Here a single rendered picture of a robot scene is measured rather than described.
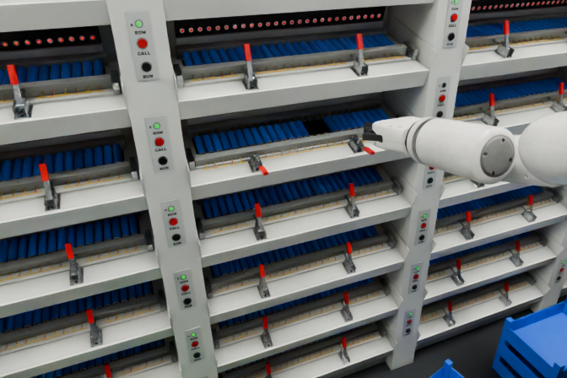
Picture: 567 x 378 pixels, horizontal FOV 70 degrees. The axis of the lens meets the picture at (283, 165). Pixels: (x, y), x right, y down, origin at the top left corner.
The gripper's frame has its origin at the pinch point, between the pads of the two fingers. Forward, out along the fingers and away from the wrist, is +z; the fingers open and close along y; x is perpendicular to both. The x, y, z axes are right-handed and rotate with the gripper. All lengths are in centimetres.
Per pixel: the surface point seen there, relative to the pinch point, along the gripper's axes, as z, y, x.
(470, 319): 32, -55, 84
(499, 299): 35, -72, 82
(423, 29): 12.4, -20.8, -20.1
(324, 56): 15.2, 4.5, -15.9
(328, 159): 14.2, 5.7, 8.6
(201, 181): 14.3, 37.0, 8.5
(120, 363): 31, 64, 60
